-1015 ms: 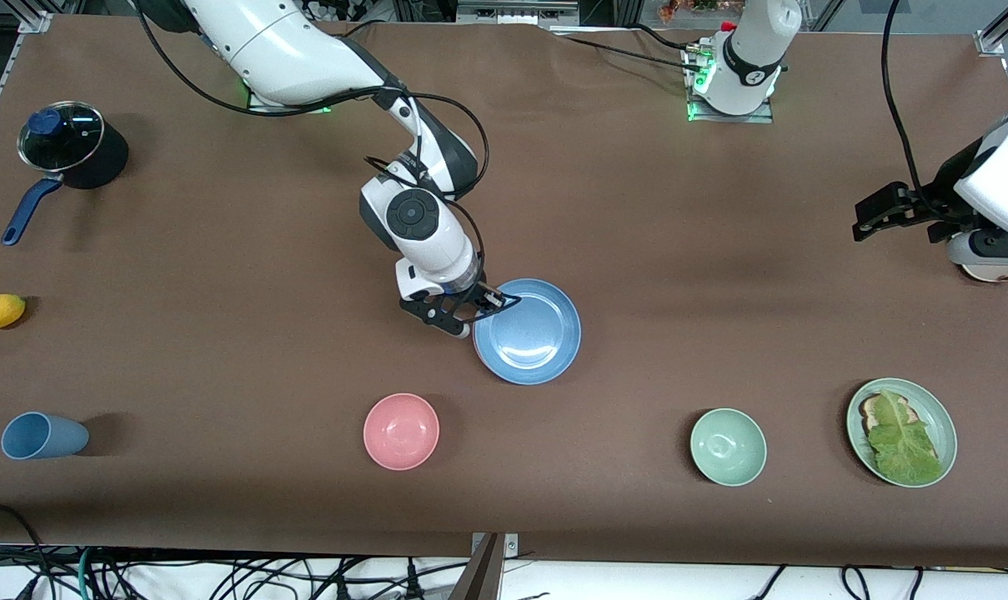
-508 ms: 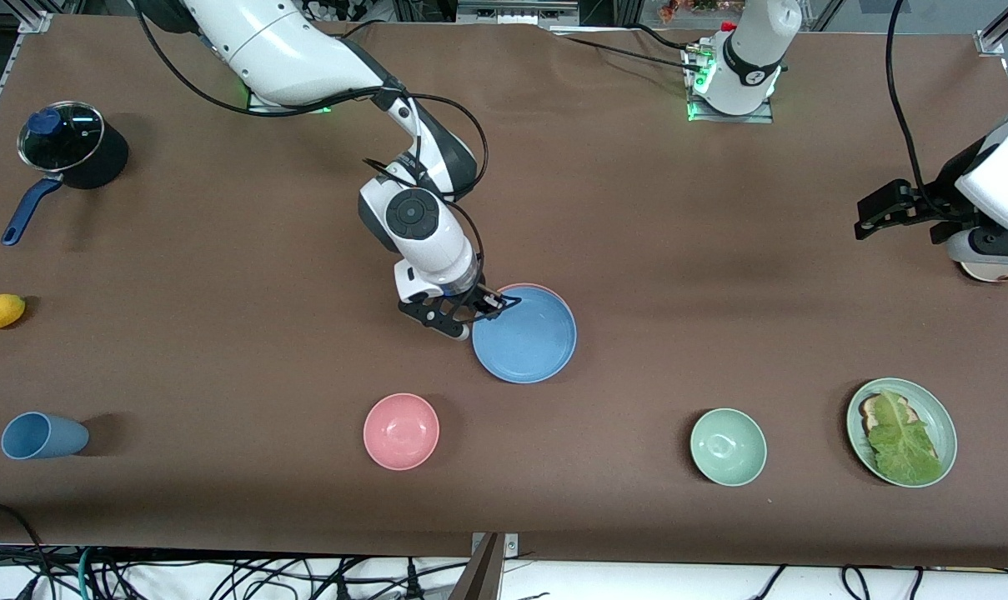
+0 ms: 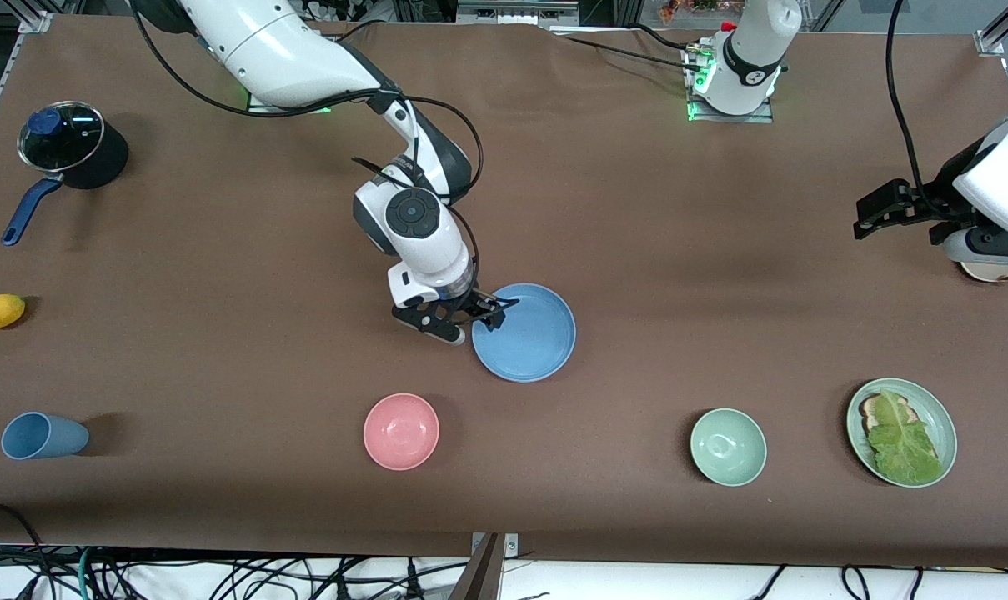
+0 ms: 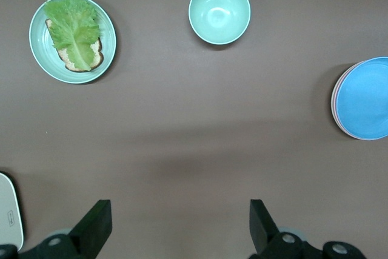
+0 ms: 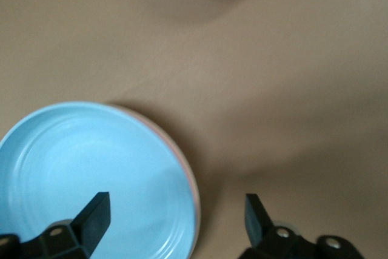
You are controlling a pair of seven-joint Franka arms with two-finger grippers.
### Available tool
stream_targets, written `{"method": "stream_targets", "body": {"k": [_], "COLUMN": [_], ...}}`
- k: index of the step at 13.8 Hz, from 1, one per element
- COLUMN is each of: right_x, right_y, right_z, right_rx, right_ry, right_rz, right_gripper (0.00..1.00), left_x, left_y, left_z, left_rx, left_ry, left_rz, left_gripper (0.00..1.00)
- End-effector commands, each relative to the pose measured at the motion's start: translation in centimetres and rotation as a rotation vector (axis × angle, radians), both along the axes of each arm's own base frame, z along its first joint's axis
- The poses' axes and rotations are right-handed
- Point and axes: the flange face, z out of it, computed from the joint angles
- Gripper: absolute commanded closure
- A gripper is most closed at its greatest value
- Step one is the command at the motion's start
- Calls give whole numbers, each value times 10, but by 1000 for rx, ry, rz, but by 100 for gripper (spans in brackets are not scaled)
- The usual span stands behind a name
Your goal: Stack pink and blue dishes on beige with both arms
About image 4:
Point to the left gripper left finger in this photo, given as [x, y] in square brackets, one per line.
[88, 234]

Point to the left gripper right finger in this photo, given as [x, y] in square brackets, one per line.
[269, 244]

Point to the pink shallow plate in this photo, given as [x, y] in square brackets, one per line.
[334, 104]

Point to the blue shallow plate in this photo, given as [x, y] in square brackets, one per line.
[363, 101]

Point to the white kitchen scale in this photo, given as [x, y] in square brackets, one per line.
[9, 204]

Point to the toasted bread slice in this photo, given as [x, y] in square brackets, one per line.
[97, 55]

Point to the green shallow plate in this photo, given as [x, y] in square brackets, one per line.
[42, 46]

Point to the green lettuce leaf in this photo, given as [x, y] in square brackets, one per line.
[72, 28]

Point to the green bowl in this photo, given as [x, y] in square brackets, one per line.
[218, 13]

